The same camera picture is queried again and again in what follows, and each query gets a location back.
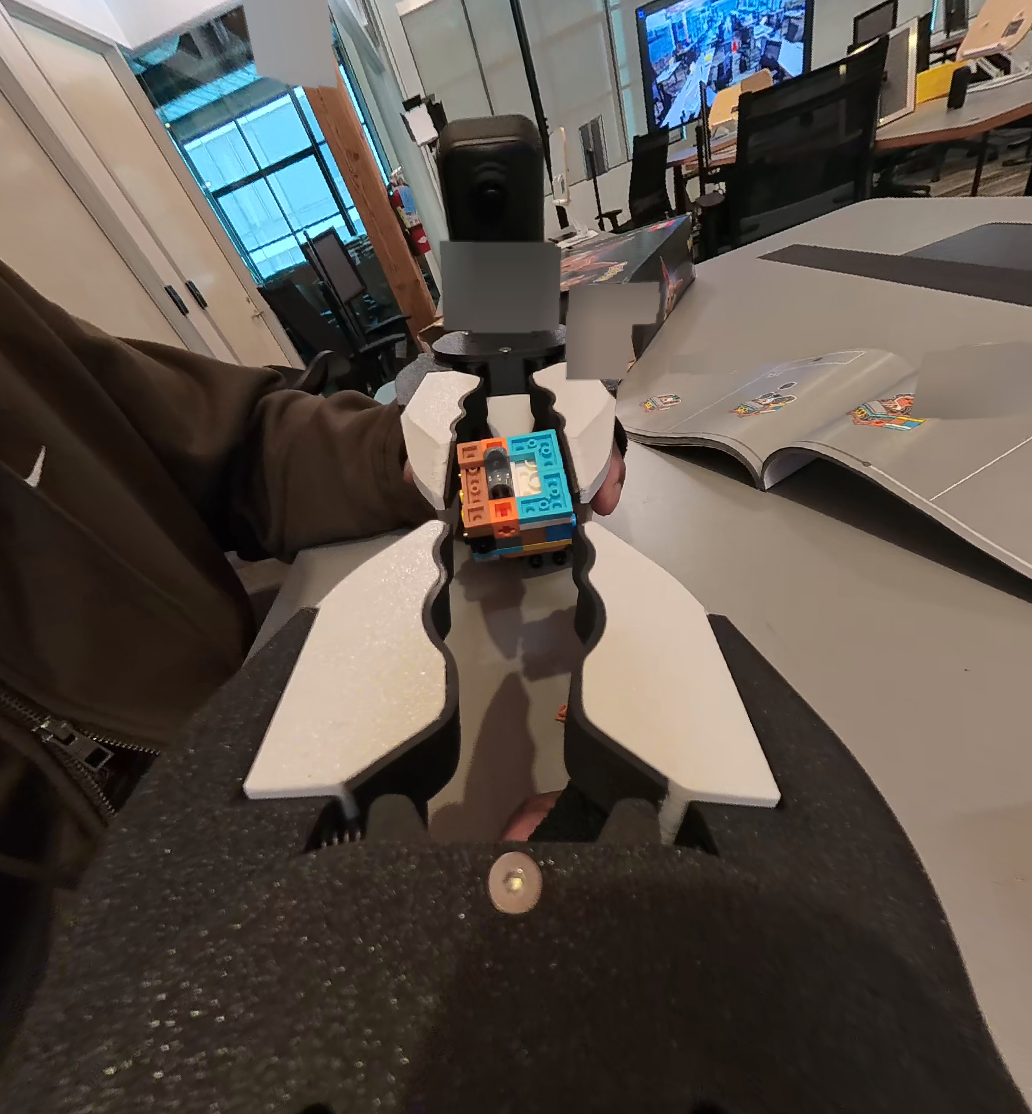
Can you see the person's left hand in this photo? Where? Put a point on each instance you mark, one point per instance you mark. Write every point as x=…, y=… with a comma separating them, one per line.
x=610, y=483

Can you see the wooden laptop stand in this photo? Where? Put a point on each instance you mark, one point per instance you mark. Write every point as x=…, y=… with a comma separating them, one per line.
x=994, y=26

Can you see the wooden post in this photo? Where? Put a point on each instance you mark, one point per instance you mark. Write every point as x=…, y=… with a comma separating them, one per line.
x=368, y=191

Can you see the dark printed toy box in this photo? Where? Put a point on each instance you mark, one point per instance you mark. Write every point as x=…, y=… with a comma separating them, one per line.
x=655, y=252

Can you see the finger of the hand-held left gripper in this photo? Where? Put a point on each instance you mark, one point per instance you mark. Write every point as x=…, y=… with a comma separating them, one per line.
x=590, y=426
x=433, y=435

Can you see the person's left forearm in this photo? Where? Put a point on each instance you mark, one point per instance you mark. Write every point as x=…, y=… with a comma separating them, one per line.
x=333, y=470

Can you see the teal L-shaped brick plate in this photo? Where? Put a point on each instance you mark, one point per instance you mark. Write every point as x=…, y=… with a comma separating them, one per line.
x=555, y=496

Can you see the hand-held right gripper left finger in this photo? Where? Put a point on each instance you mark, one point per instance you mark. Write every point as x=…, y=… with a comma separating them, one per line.
x=359, y=687

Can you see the white double door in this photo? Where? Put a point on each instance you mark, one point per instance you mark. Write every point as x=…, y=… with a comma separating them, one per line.
x=133, y=217

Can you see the light panel on stand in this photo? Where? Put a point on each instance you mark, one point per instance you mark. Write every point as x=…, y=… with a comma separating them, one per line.
x=420, y=122

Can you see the wood-edged desk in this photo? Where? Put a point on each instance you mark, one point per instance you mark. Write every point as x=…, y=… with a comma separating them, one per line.
x=985, y=109

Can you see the person's brown jacket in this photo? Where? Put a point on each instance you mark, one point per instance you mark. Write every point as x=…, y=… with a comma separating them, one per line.
x=72, y=566

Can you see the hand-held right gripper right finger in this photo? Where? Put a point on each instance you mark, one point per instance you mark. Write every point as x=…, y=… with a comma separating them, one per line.
x=664, y=696

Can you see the monitor on easel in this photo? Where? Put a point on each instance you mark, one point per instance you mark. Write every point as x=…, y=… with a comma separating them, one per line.
x=337, y=265

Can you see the yellow box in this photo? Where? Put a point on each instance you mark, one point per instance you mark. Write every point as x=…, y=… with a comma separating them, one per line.
x=933, y=83

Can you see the large wall screen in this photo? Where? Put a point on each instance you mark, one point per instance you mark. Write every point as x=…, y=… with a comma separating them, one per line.
x=724, y=61

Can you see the black mesh office chair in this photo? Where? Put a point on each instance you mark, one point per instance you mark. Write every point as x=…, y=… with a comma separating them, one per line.
x=803, y=139

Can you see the red fire extinguisher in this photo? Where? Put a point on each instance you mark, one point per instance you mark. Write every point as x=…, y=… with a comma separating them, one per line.
x=402, y=209

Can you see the grey desk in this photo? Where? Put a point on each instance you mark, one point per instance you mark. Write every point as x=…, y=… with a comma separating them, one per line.
x=829, y=696

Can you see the multicoloured brick model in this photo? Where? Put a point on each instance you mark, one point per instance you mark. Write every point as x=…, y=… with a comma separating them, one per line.
x=507, y=513

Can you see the grey instruction booklet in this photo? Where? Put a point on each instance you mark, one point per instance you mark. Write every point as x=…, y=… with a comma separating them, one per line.
x=872, y=435

